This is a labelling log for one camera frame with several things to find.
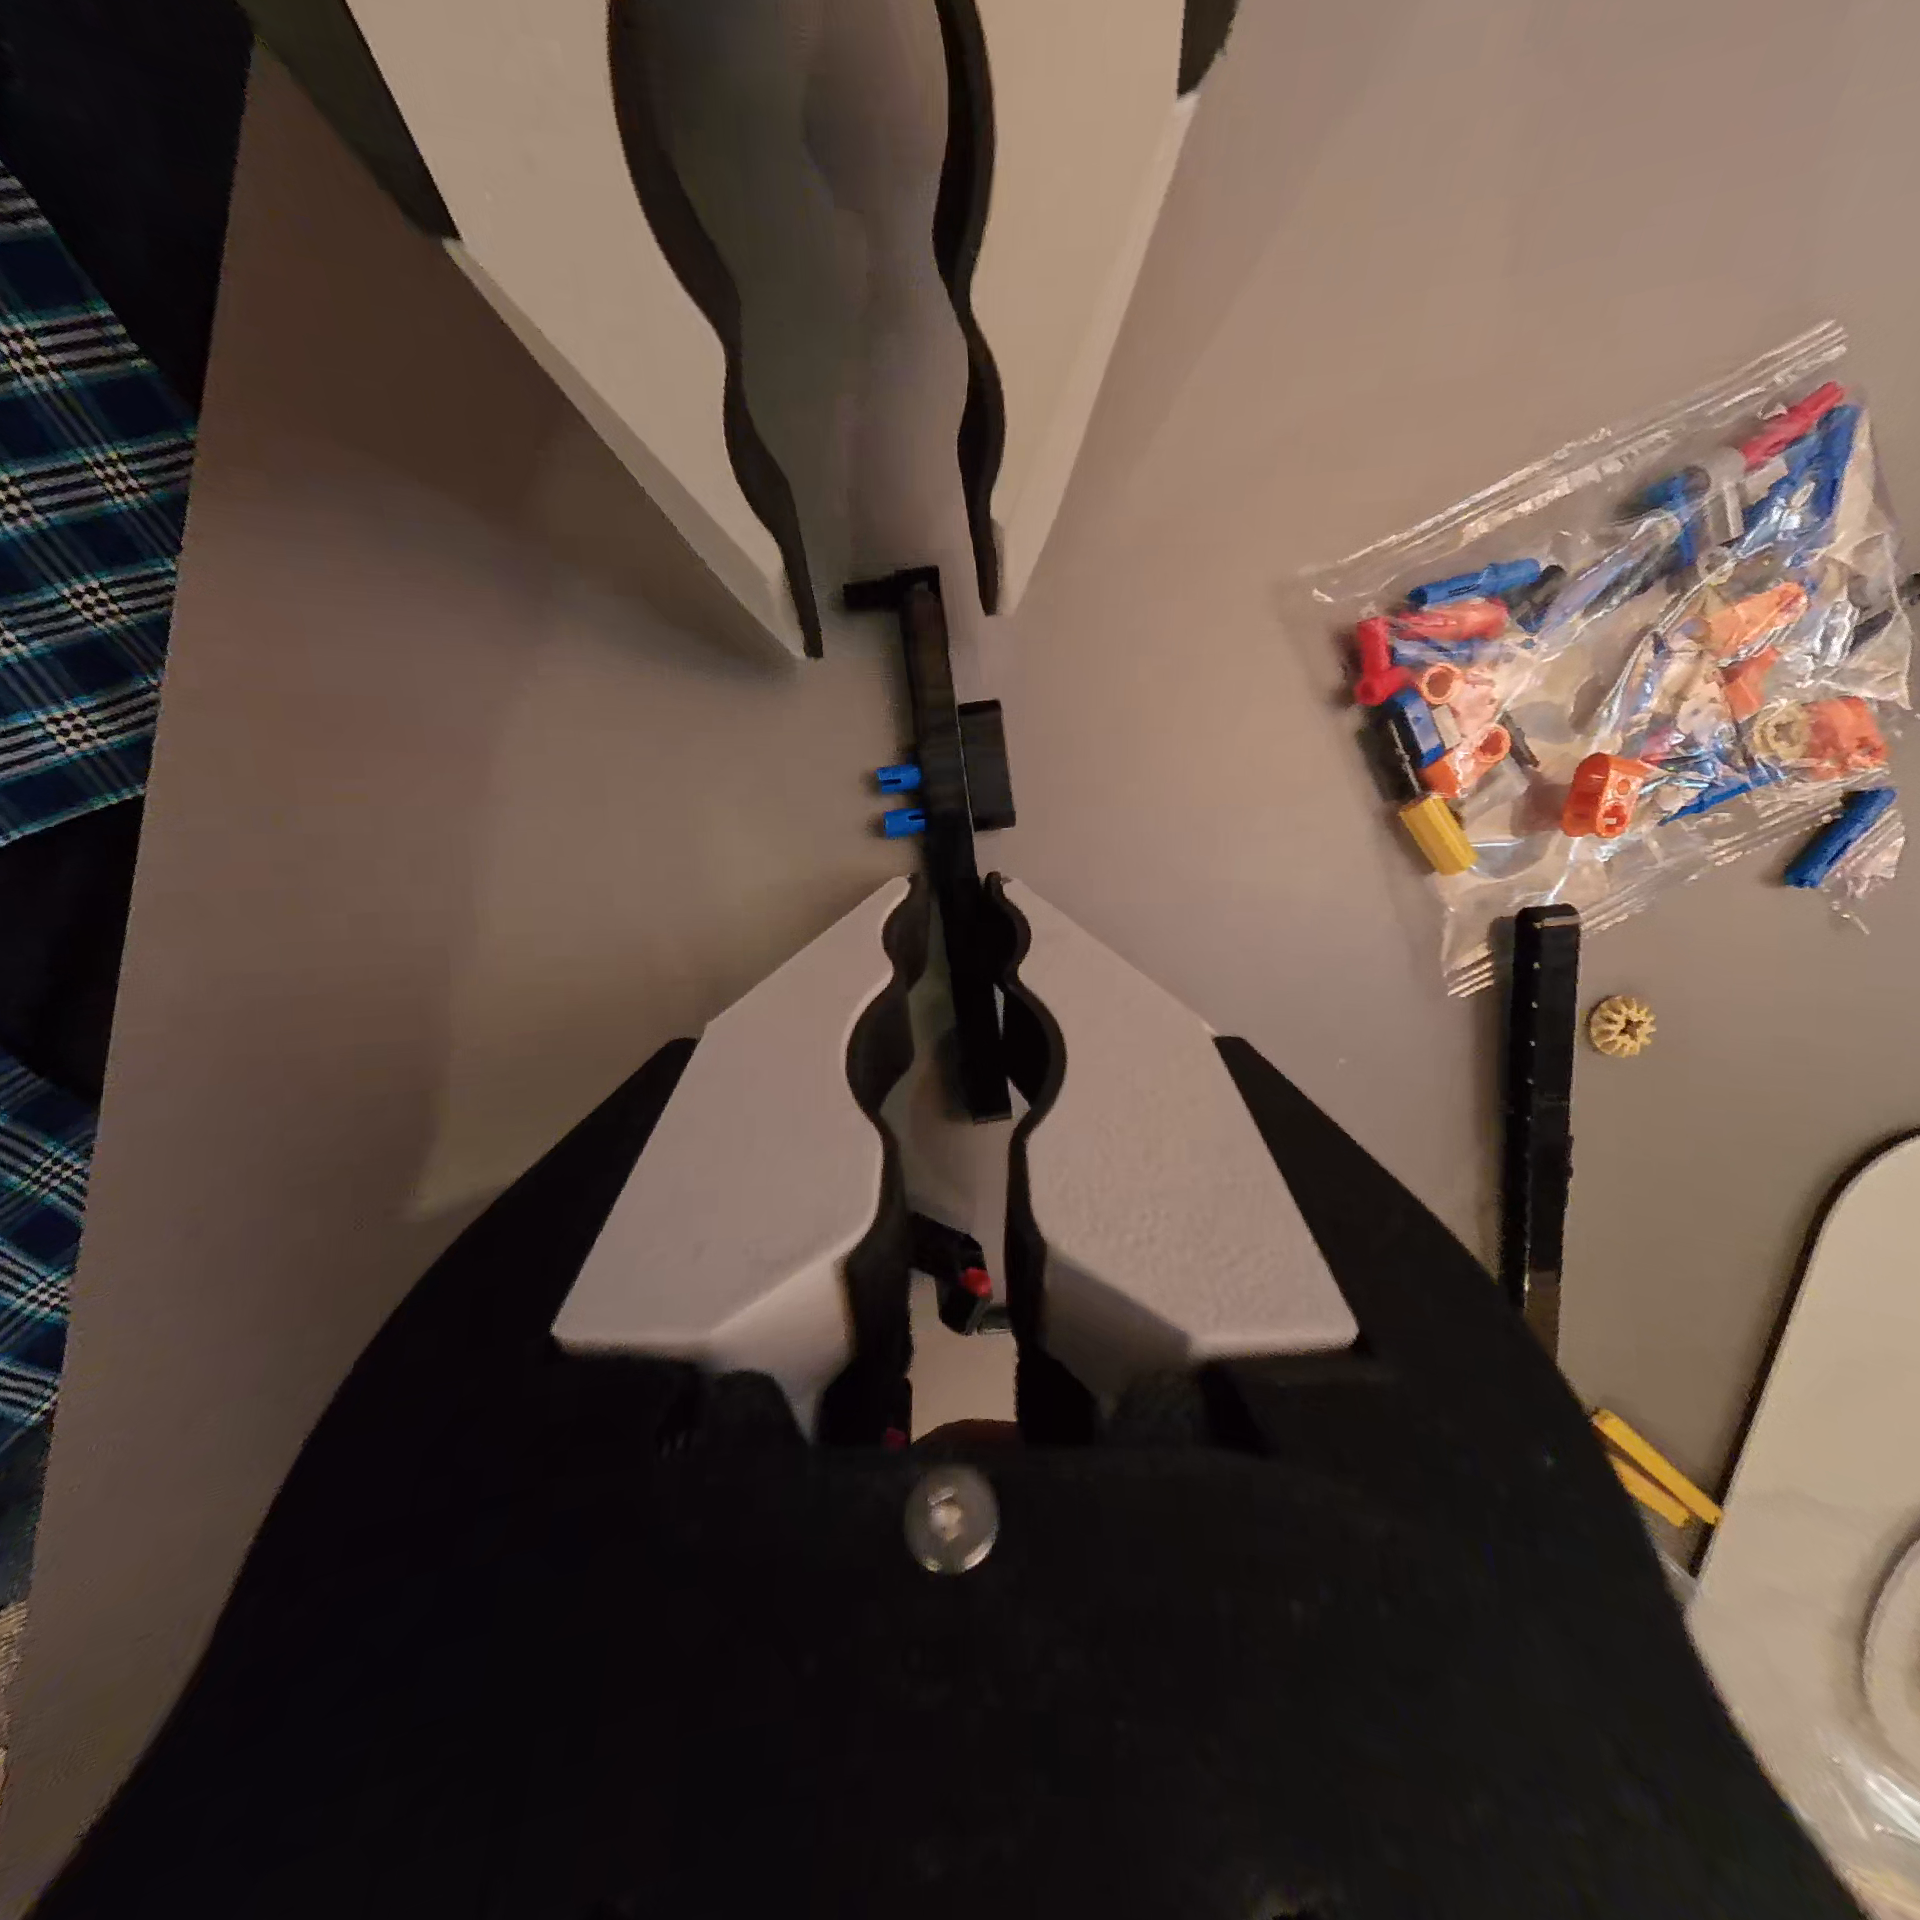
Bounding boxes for blue lego pin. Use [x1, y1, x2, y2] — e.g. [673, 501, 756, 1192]
[1782, 780, 1896, 891]

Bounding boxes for thin black lego beam blue pins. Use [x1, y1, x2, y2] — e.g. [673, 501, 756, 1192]
[842, 568, 1008, 1125]

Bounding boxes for white stand with flat base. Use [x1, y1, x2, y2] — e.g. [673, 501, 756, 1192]
[1681, 1132, 1920, 1920]

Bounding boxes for long thick black lego beam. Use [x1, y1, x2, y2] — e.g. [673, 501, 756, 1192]
[1493, 906, 1588, 1330]

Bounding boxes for long yellow lego axle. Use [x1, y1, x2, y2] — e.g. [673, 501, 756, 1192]
[1588, 1410, 1725, 1522]

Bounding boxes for black lego crank assembly red pins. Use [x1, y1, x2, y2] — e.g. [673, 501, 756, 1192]
[904, 1213, 1007, 1341]

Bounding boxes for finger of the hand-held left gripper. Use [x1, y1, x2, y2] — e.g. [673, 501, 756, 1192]
[343, 0, 829, 661]
[930, 0, 1202, 615]

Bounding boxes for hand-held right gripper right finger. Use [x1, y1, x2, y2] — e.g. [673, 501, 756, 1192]
[983, 875, 1357, 1448]

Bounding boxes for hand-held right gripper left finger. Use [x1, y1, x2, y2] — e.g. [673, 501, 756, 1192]
[549, 875, 922, 1448]

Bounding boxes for clear bag of colourful lego pins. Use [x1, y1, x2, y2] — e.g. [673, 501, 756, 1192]
[1293, 318, 1920, 1006]

